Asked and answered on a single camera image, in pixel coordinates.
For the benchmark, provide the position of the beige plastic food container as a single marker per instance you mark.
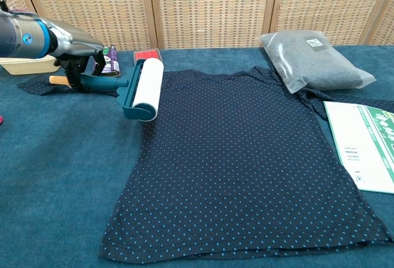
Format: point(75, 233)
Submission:
point(27, 64)

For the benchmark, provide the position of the purple drink carton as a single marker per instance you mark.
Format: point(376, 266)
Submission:
point(112, 61)

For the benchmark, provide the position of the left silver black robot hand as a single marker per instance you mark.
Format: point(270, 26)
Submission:
point(77, 44)

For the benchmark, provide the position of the teal table cloth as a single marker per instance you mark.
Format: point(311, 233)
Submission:
point(55, 188)

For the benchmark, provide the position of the red stamp pad case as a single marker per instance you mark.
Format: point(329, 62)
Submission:
point(147, 55)

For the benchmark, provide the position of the green and white paper envelope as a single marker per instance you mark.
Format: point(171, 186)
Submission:
point(363, 144)

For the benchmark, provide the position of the woven rattan folding screen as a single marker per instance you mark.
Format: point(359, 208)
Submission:
point(209, 9)

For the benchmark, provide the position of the dark polka dot shirt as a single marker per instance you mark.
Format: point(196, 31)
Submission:
point(227, 157)

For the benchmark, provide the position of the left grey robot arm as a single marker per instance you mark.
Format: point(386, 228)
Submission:
point(21, 35)

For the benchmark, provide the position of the grey filled plastic bag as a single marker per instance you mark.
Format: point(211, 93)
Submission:
point(311, 61)

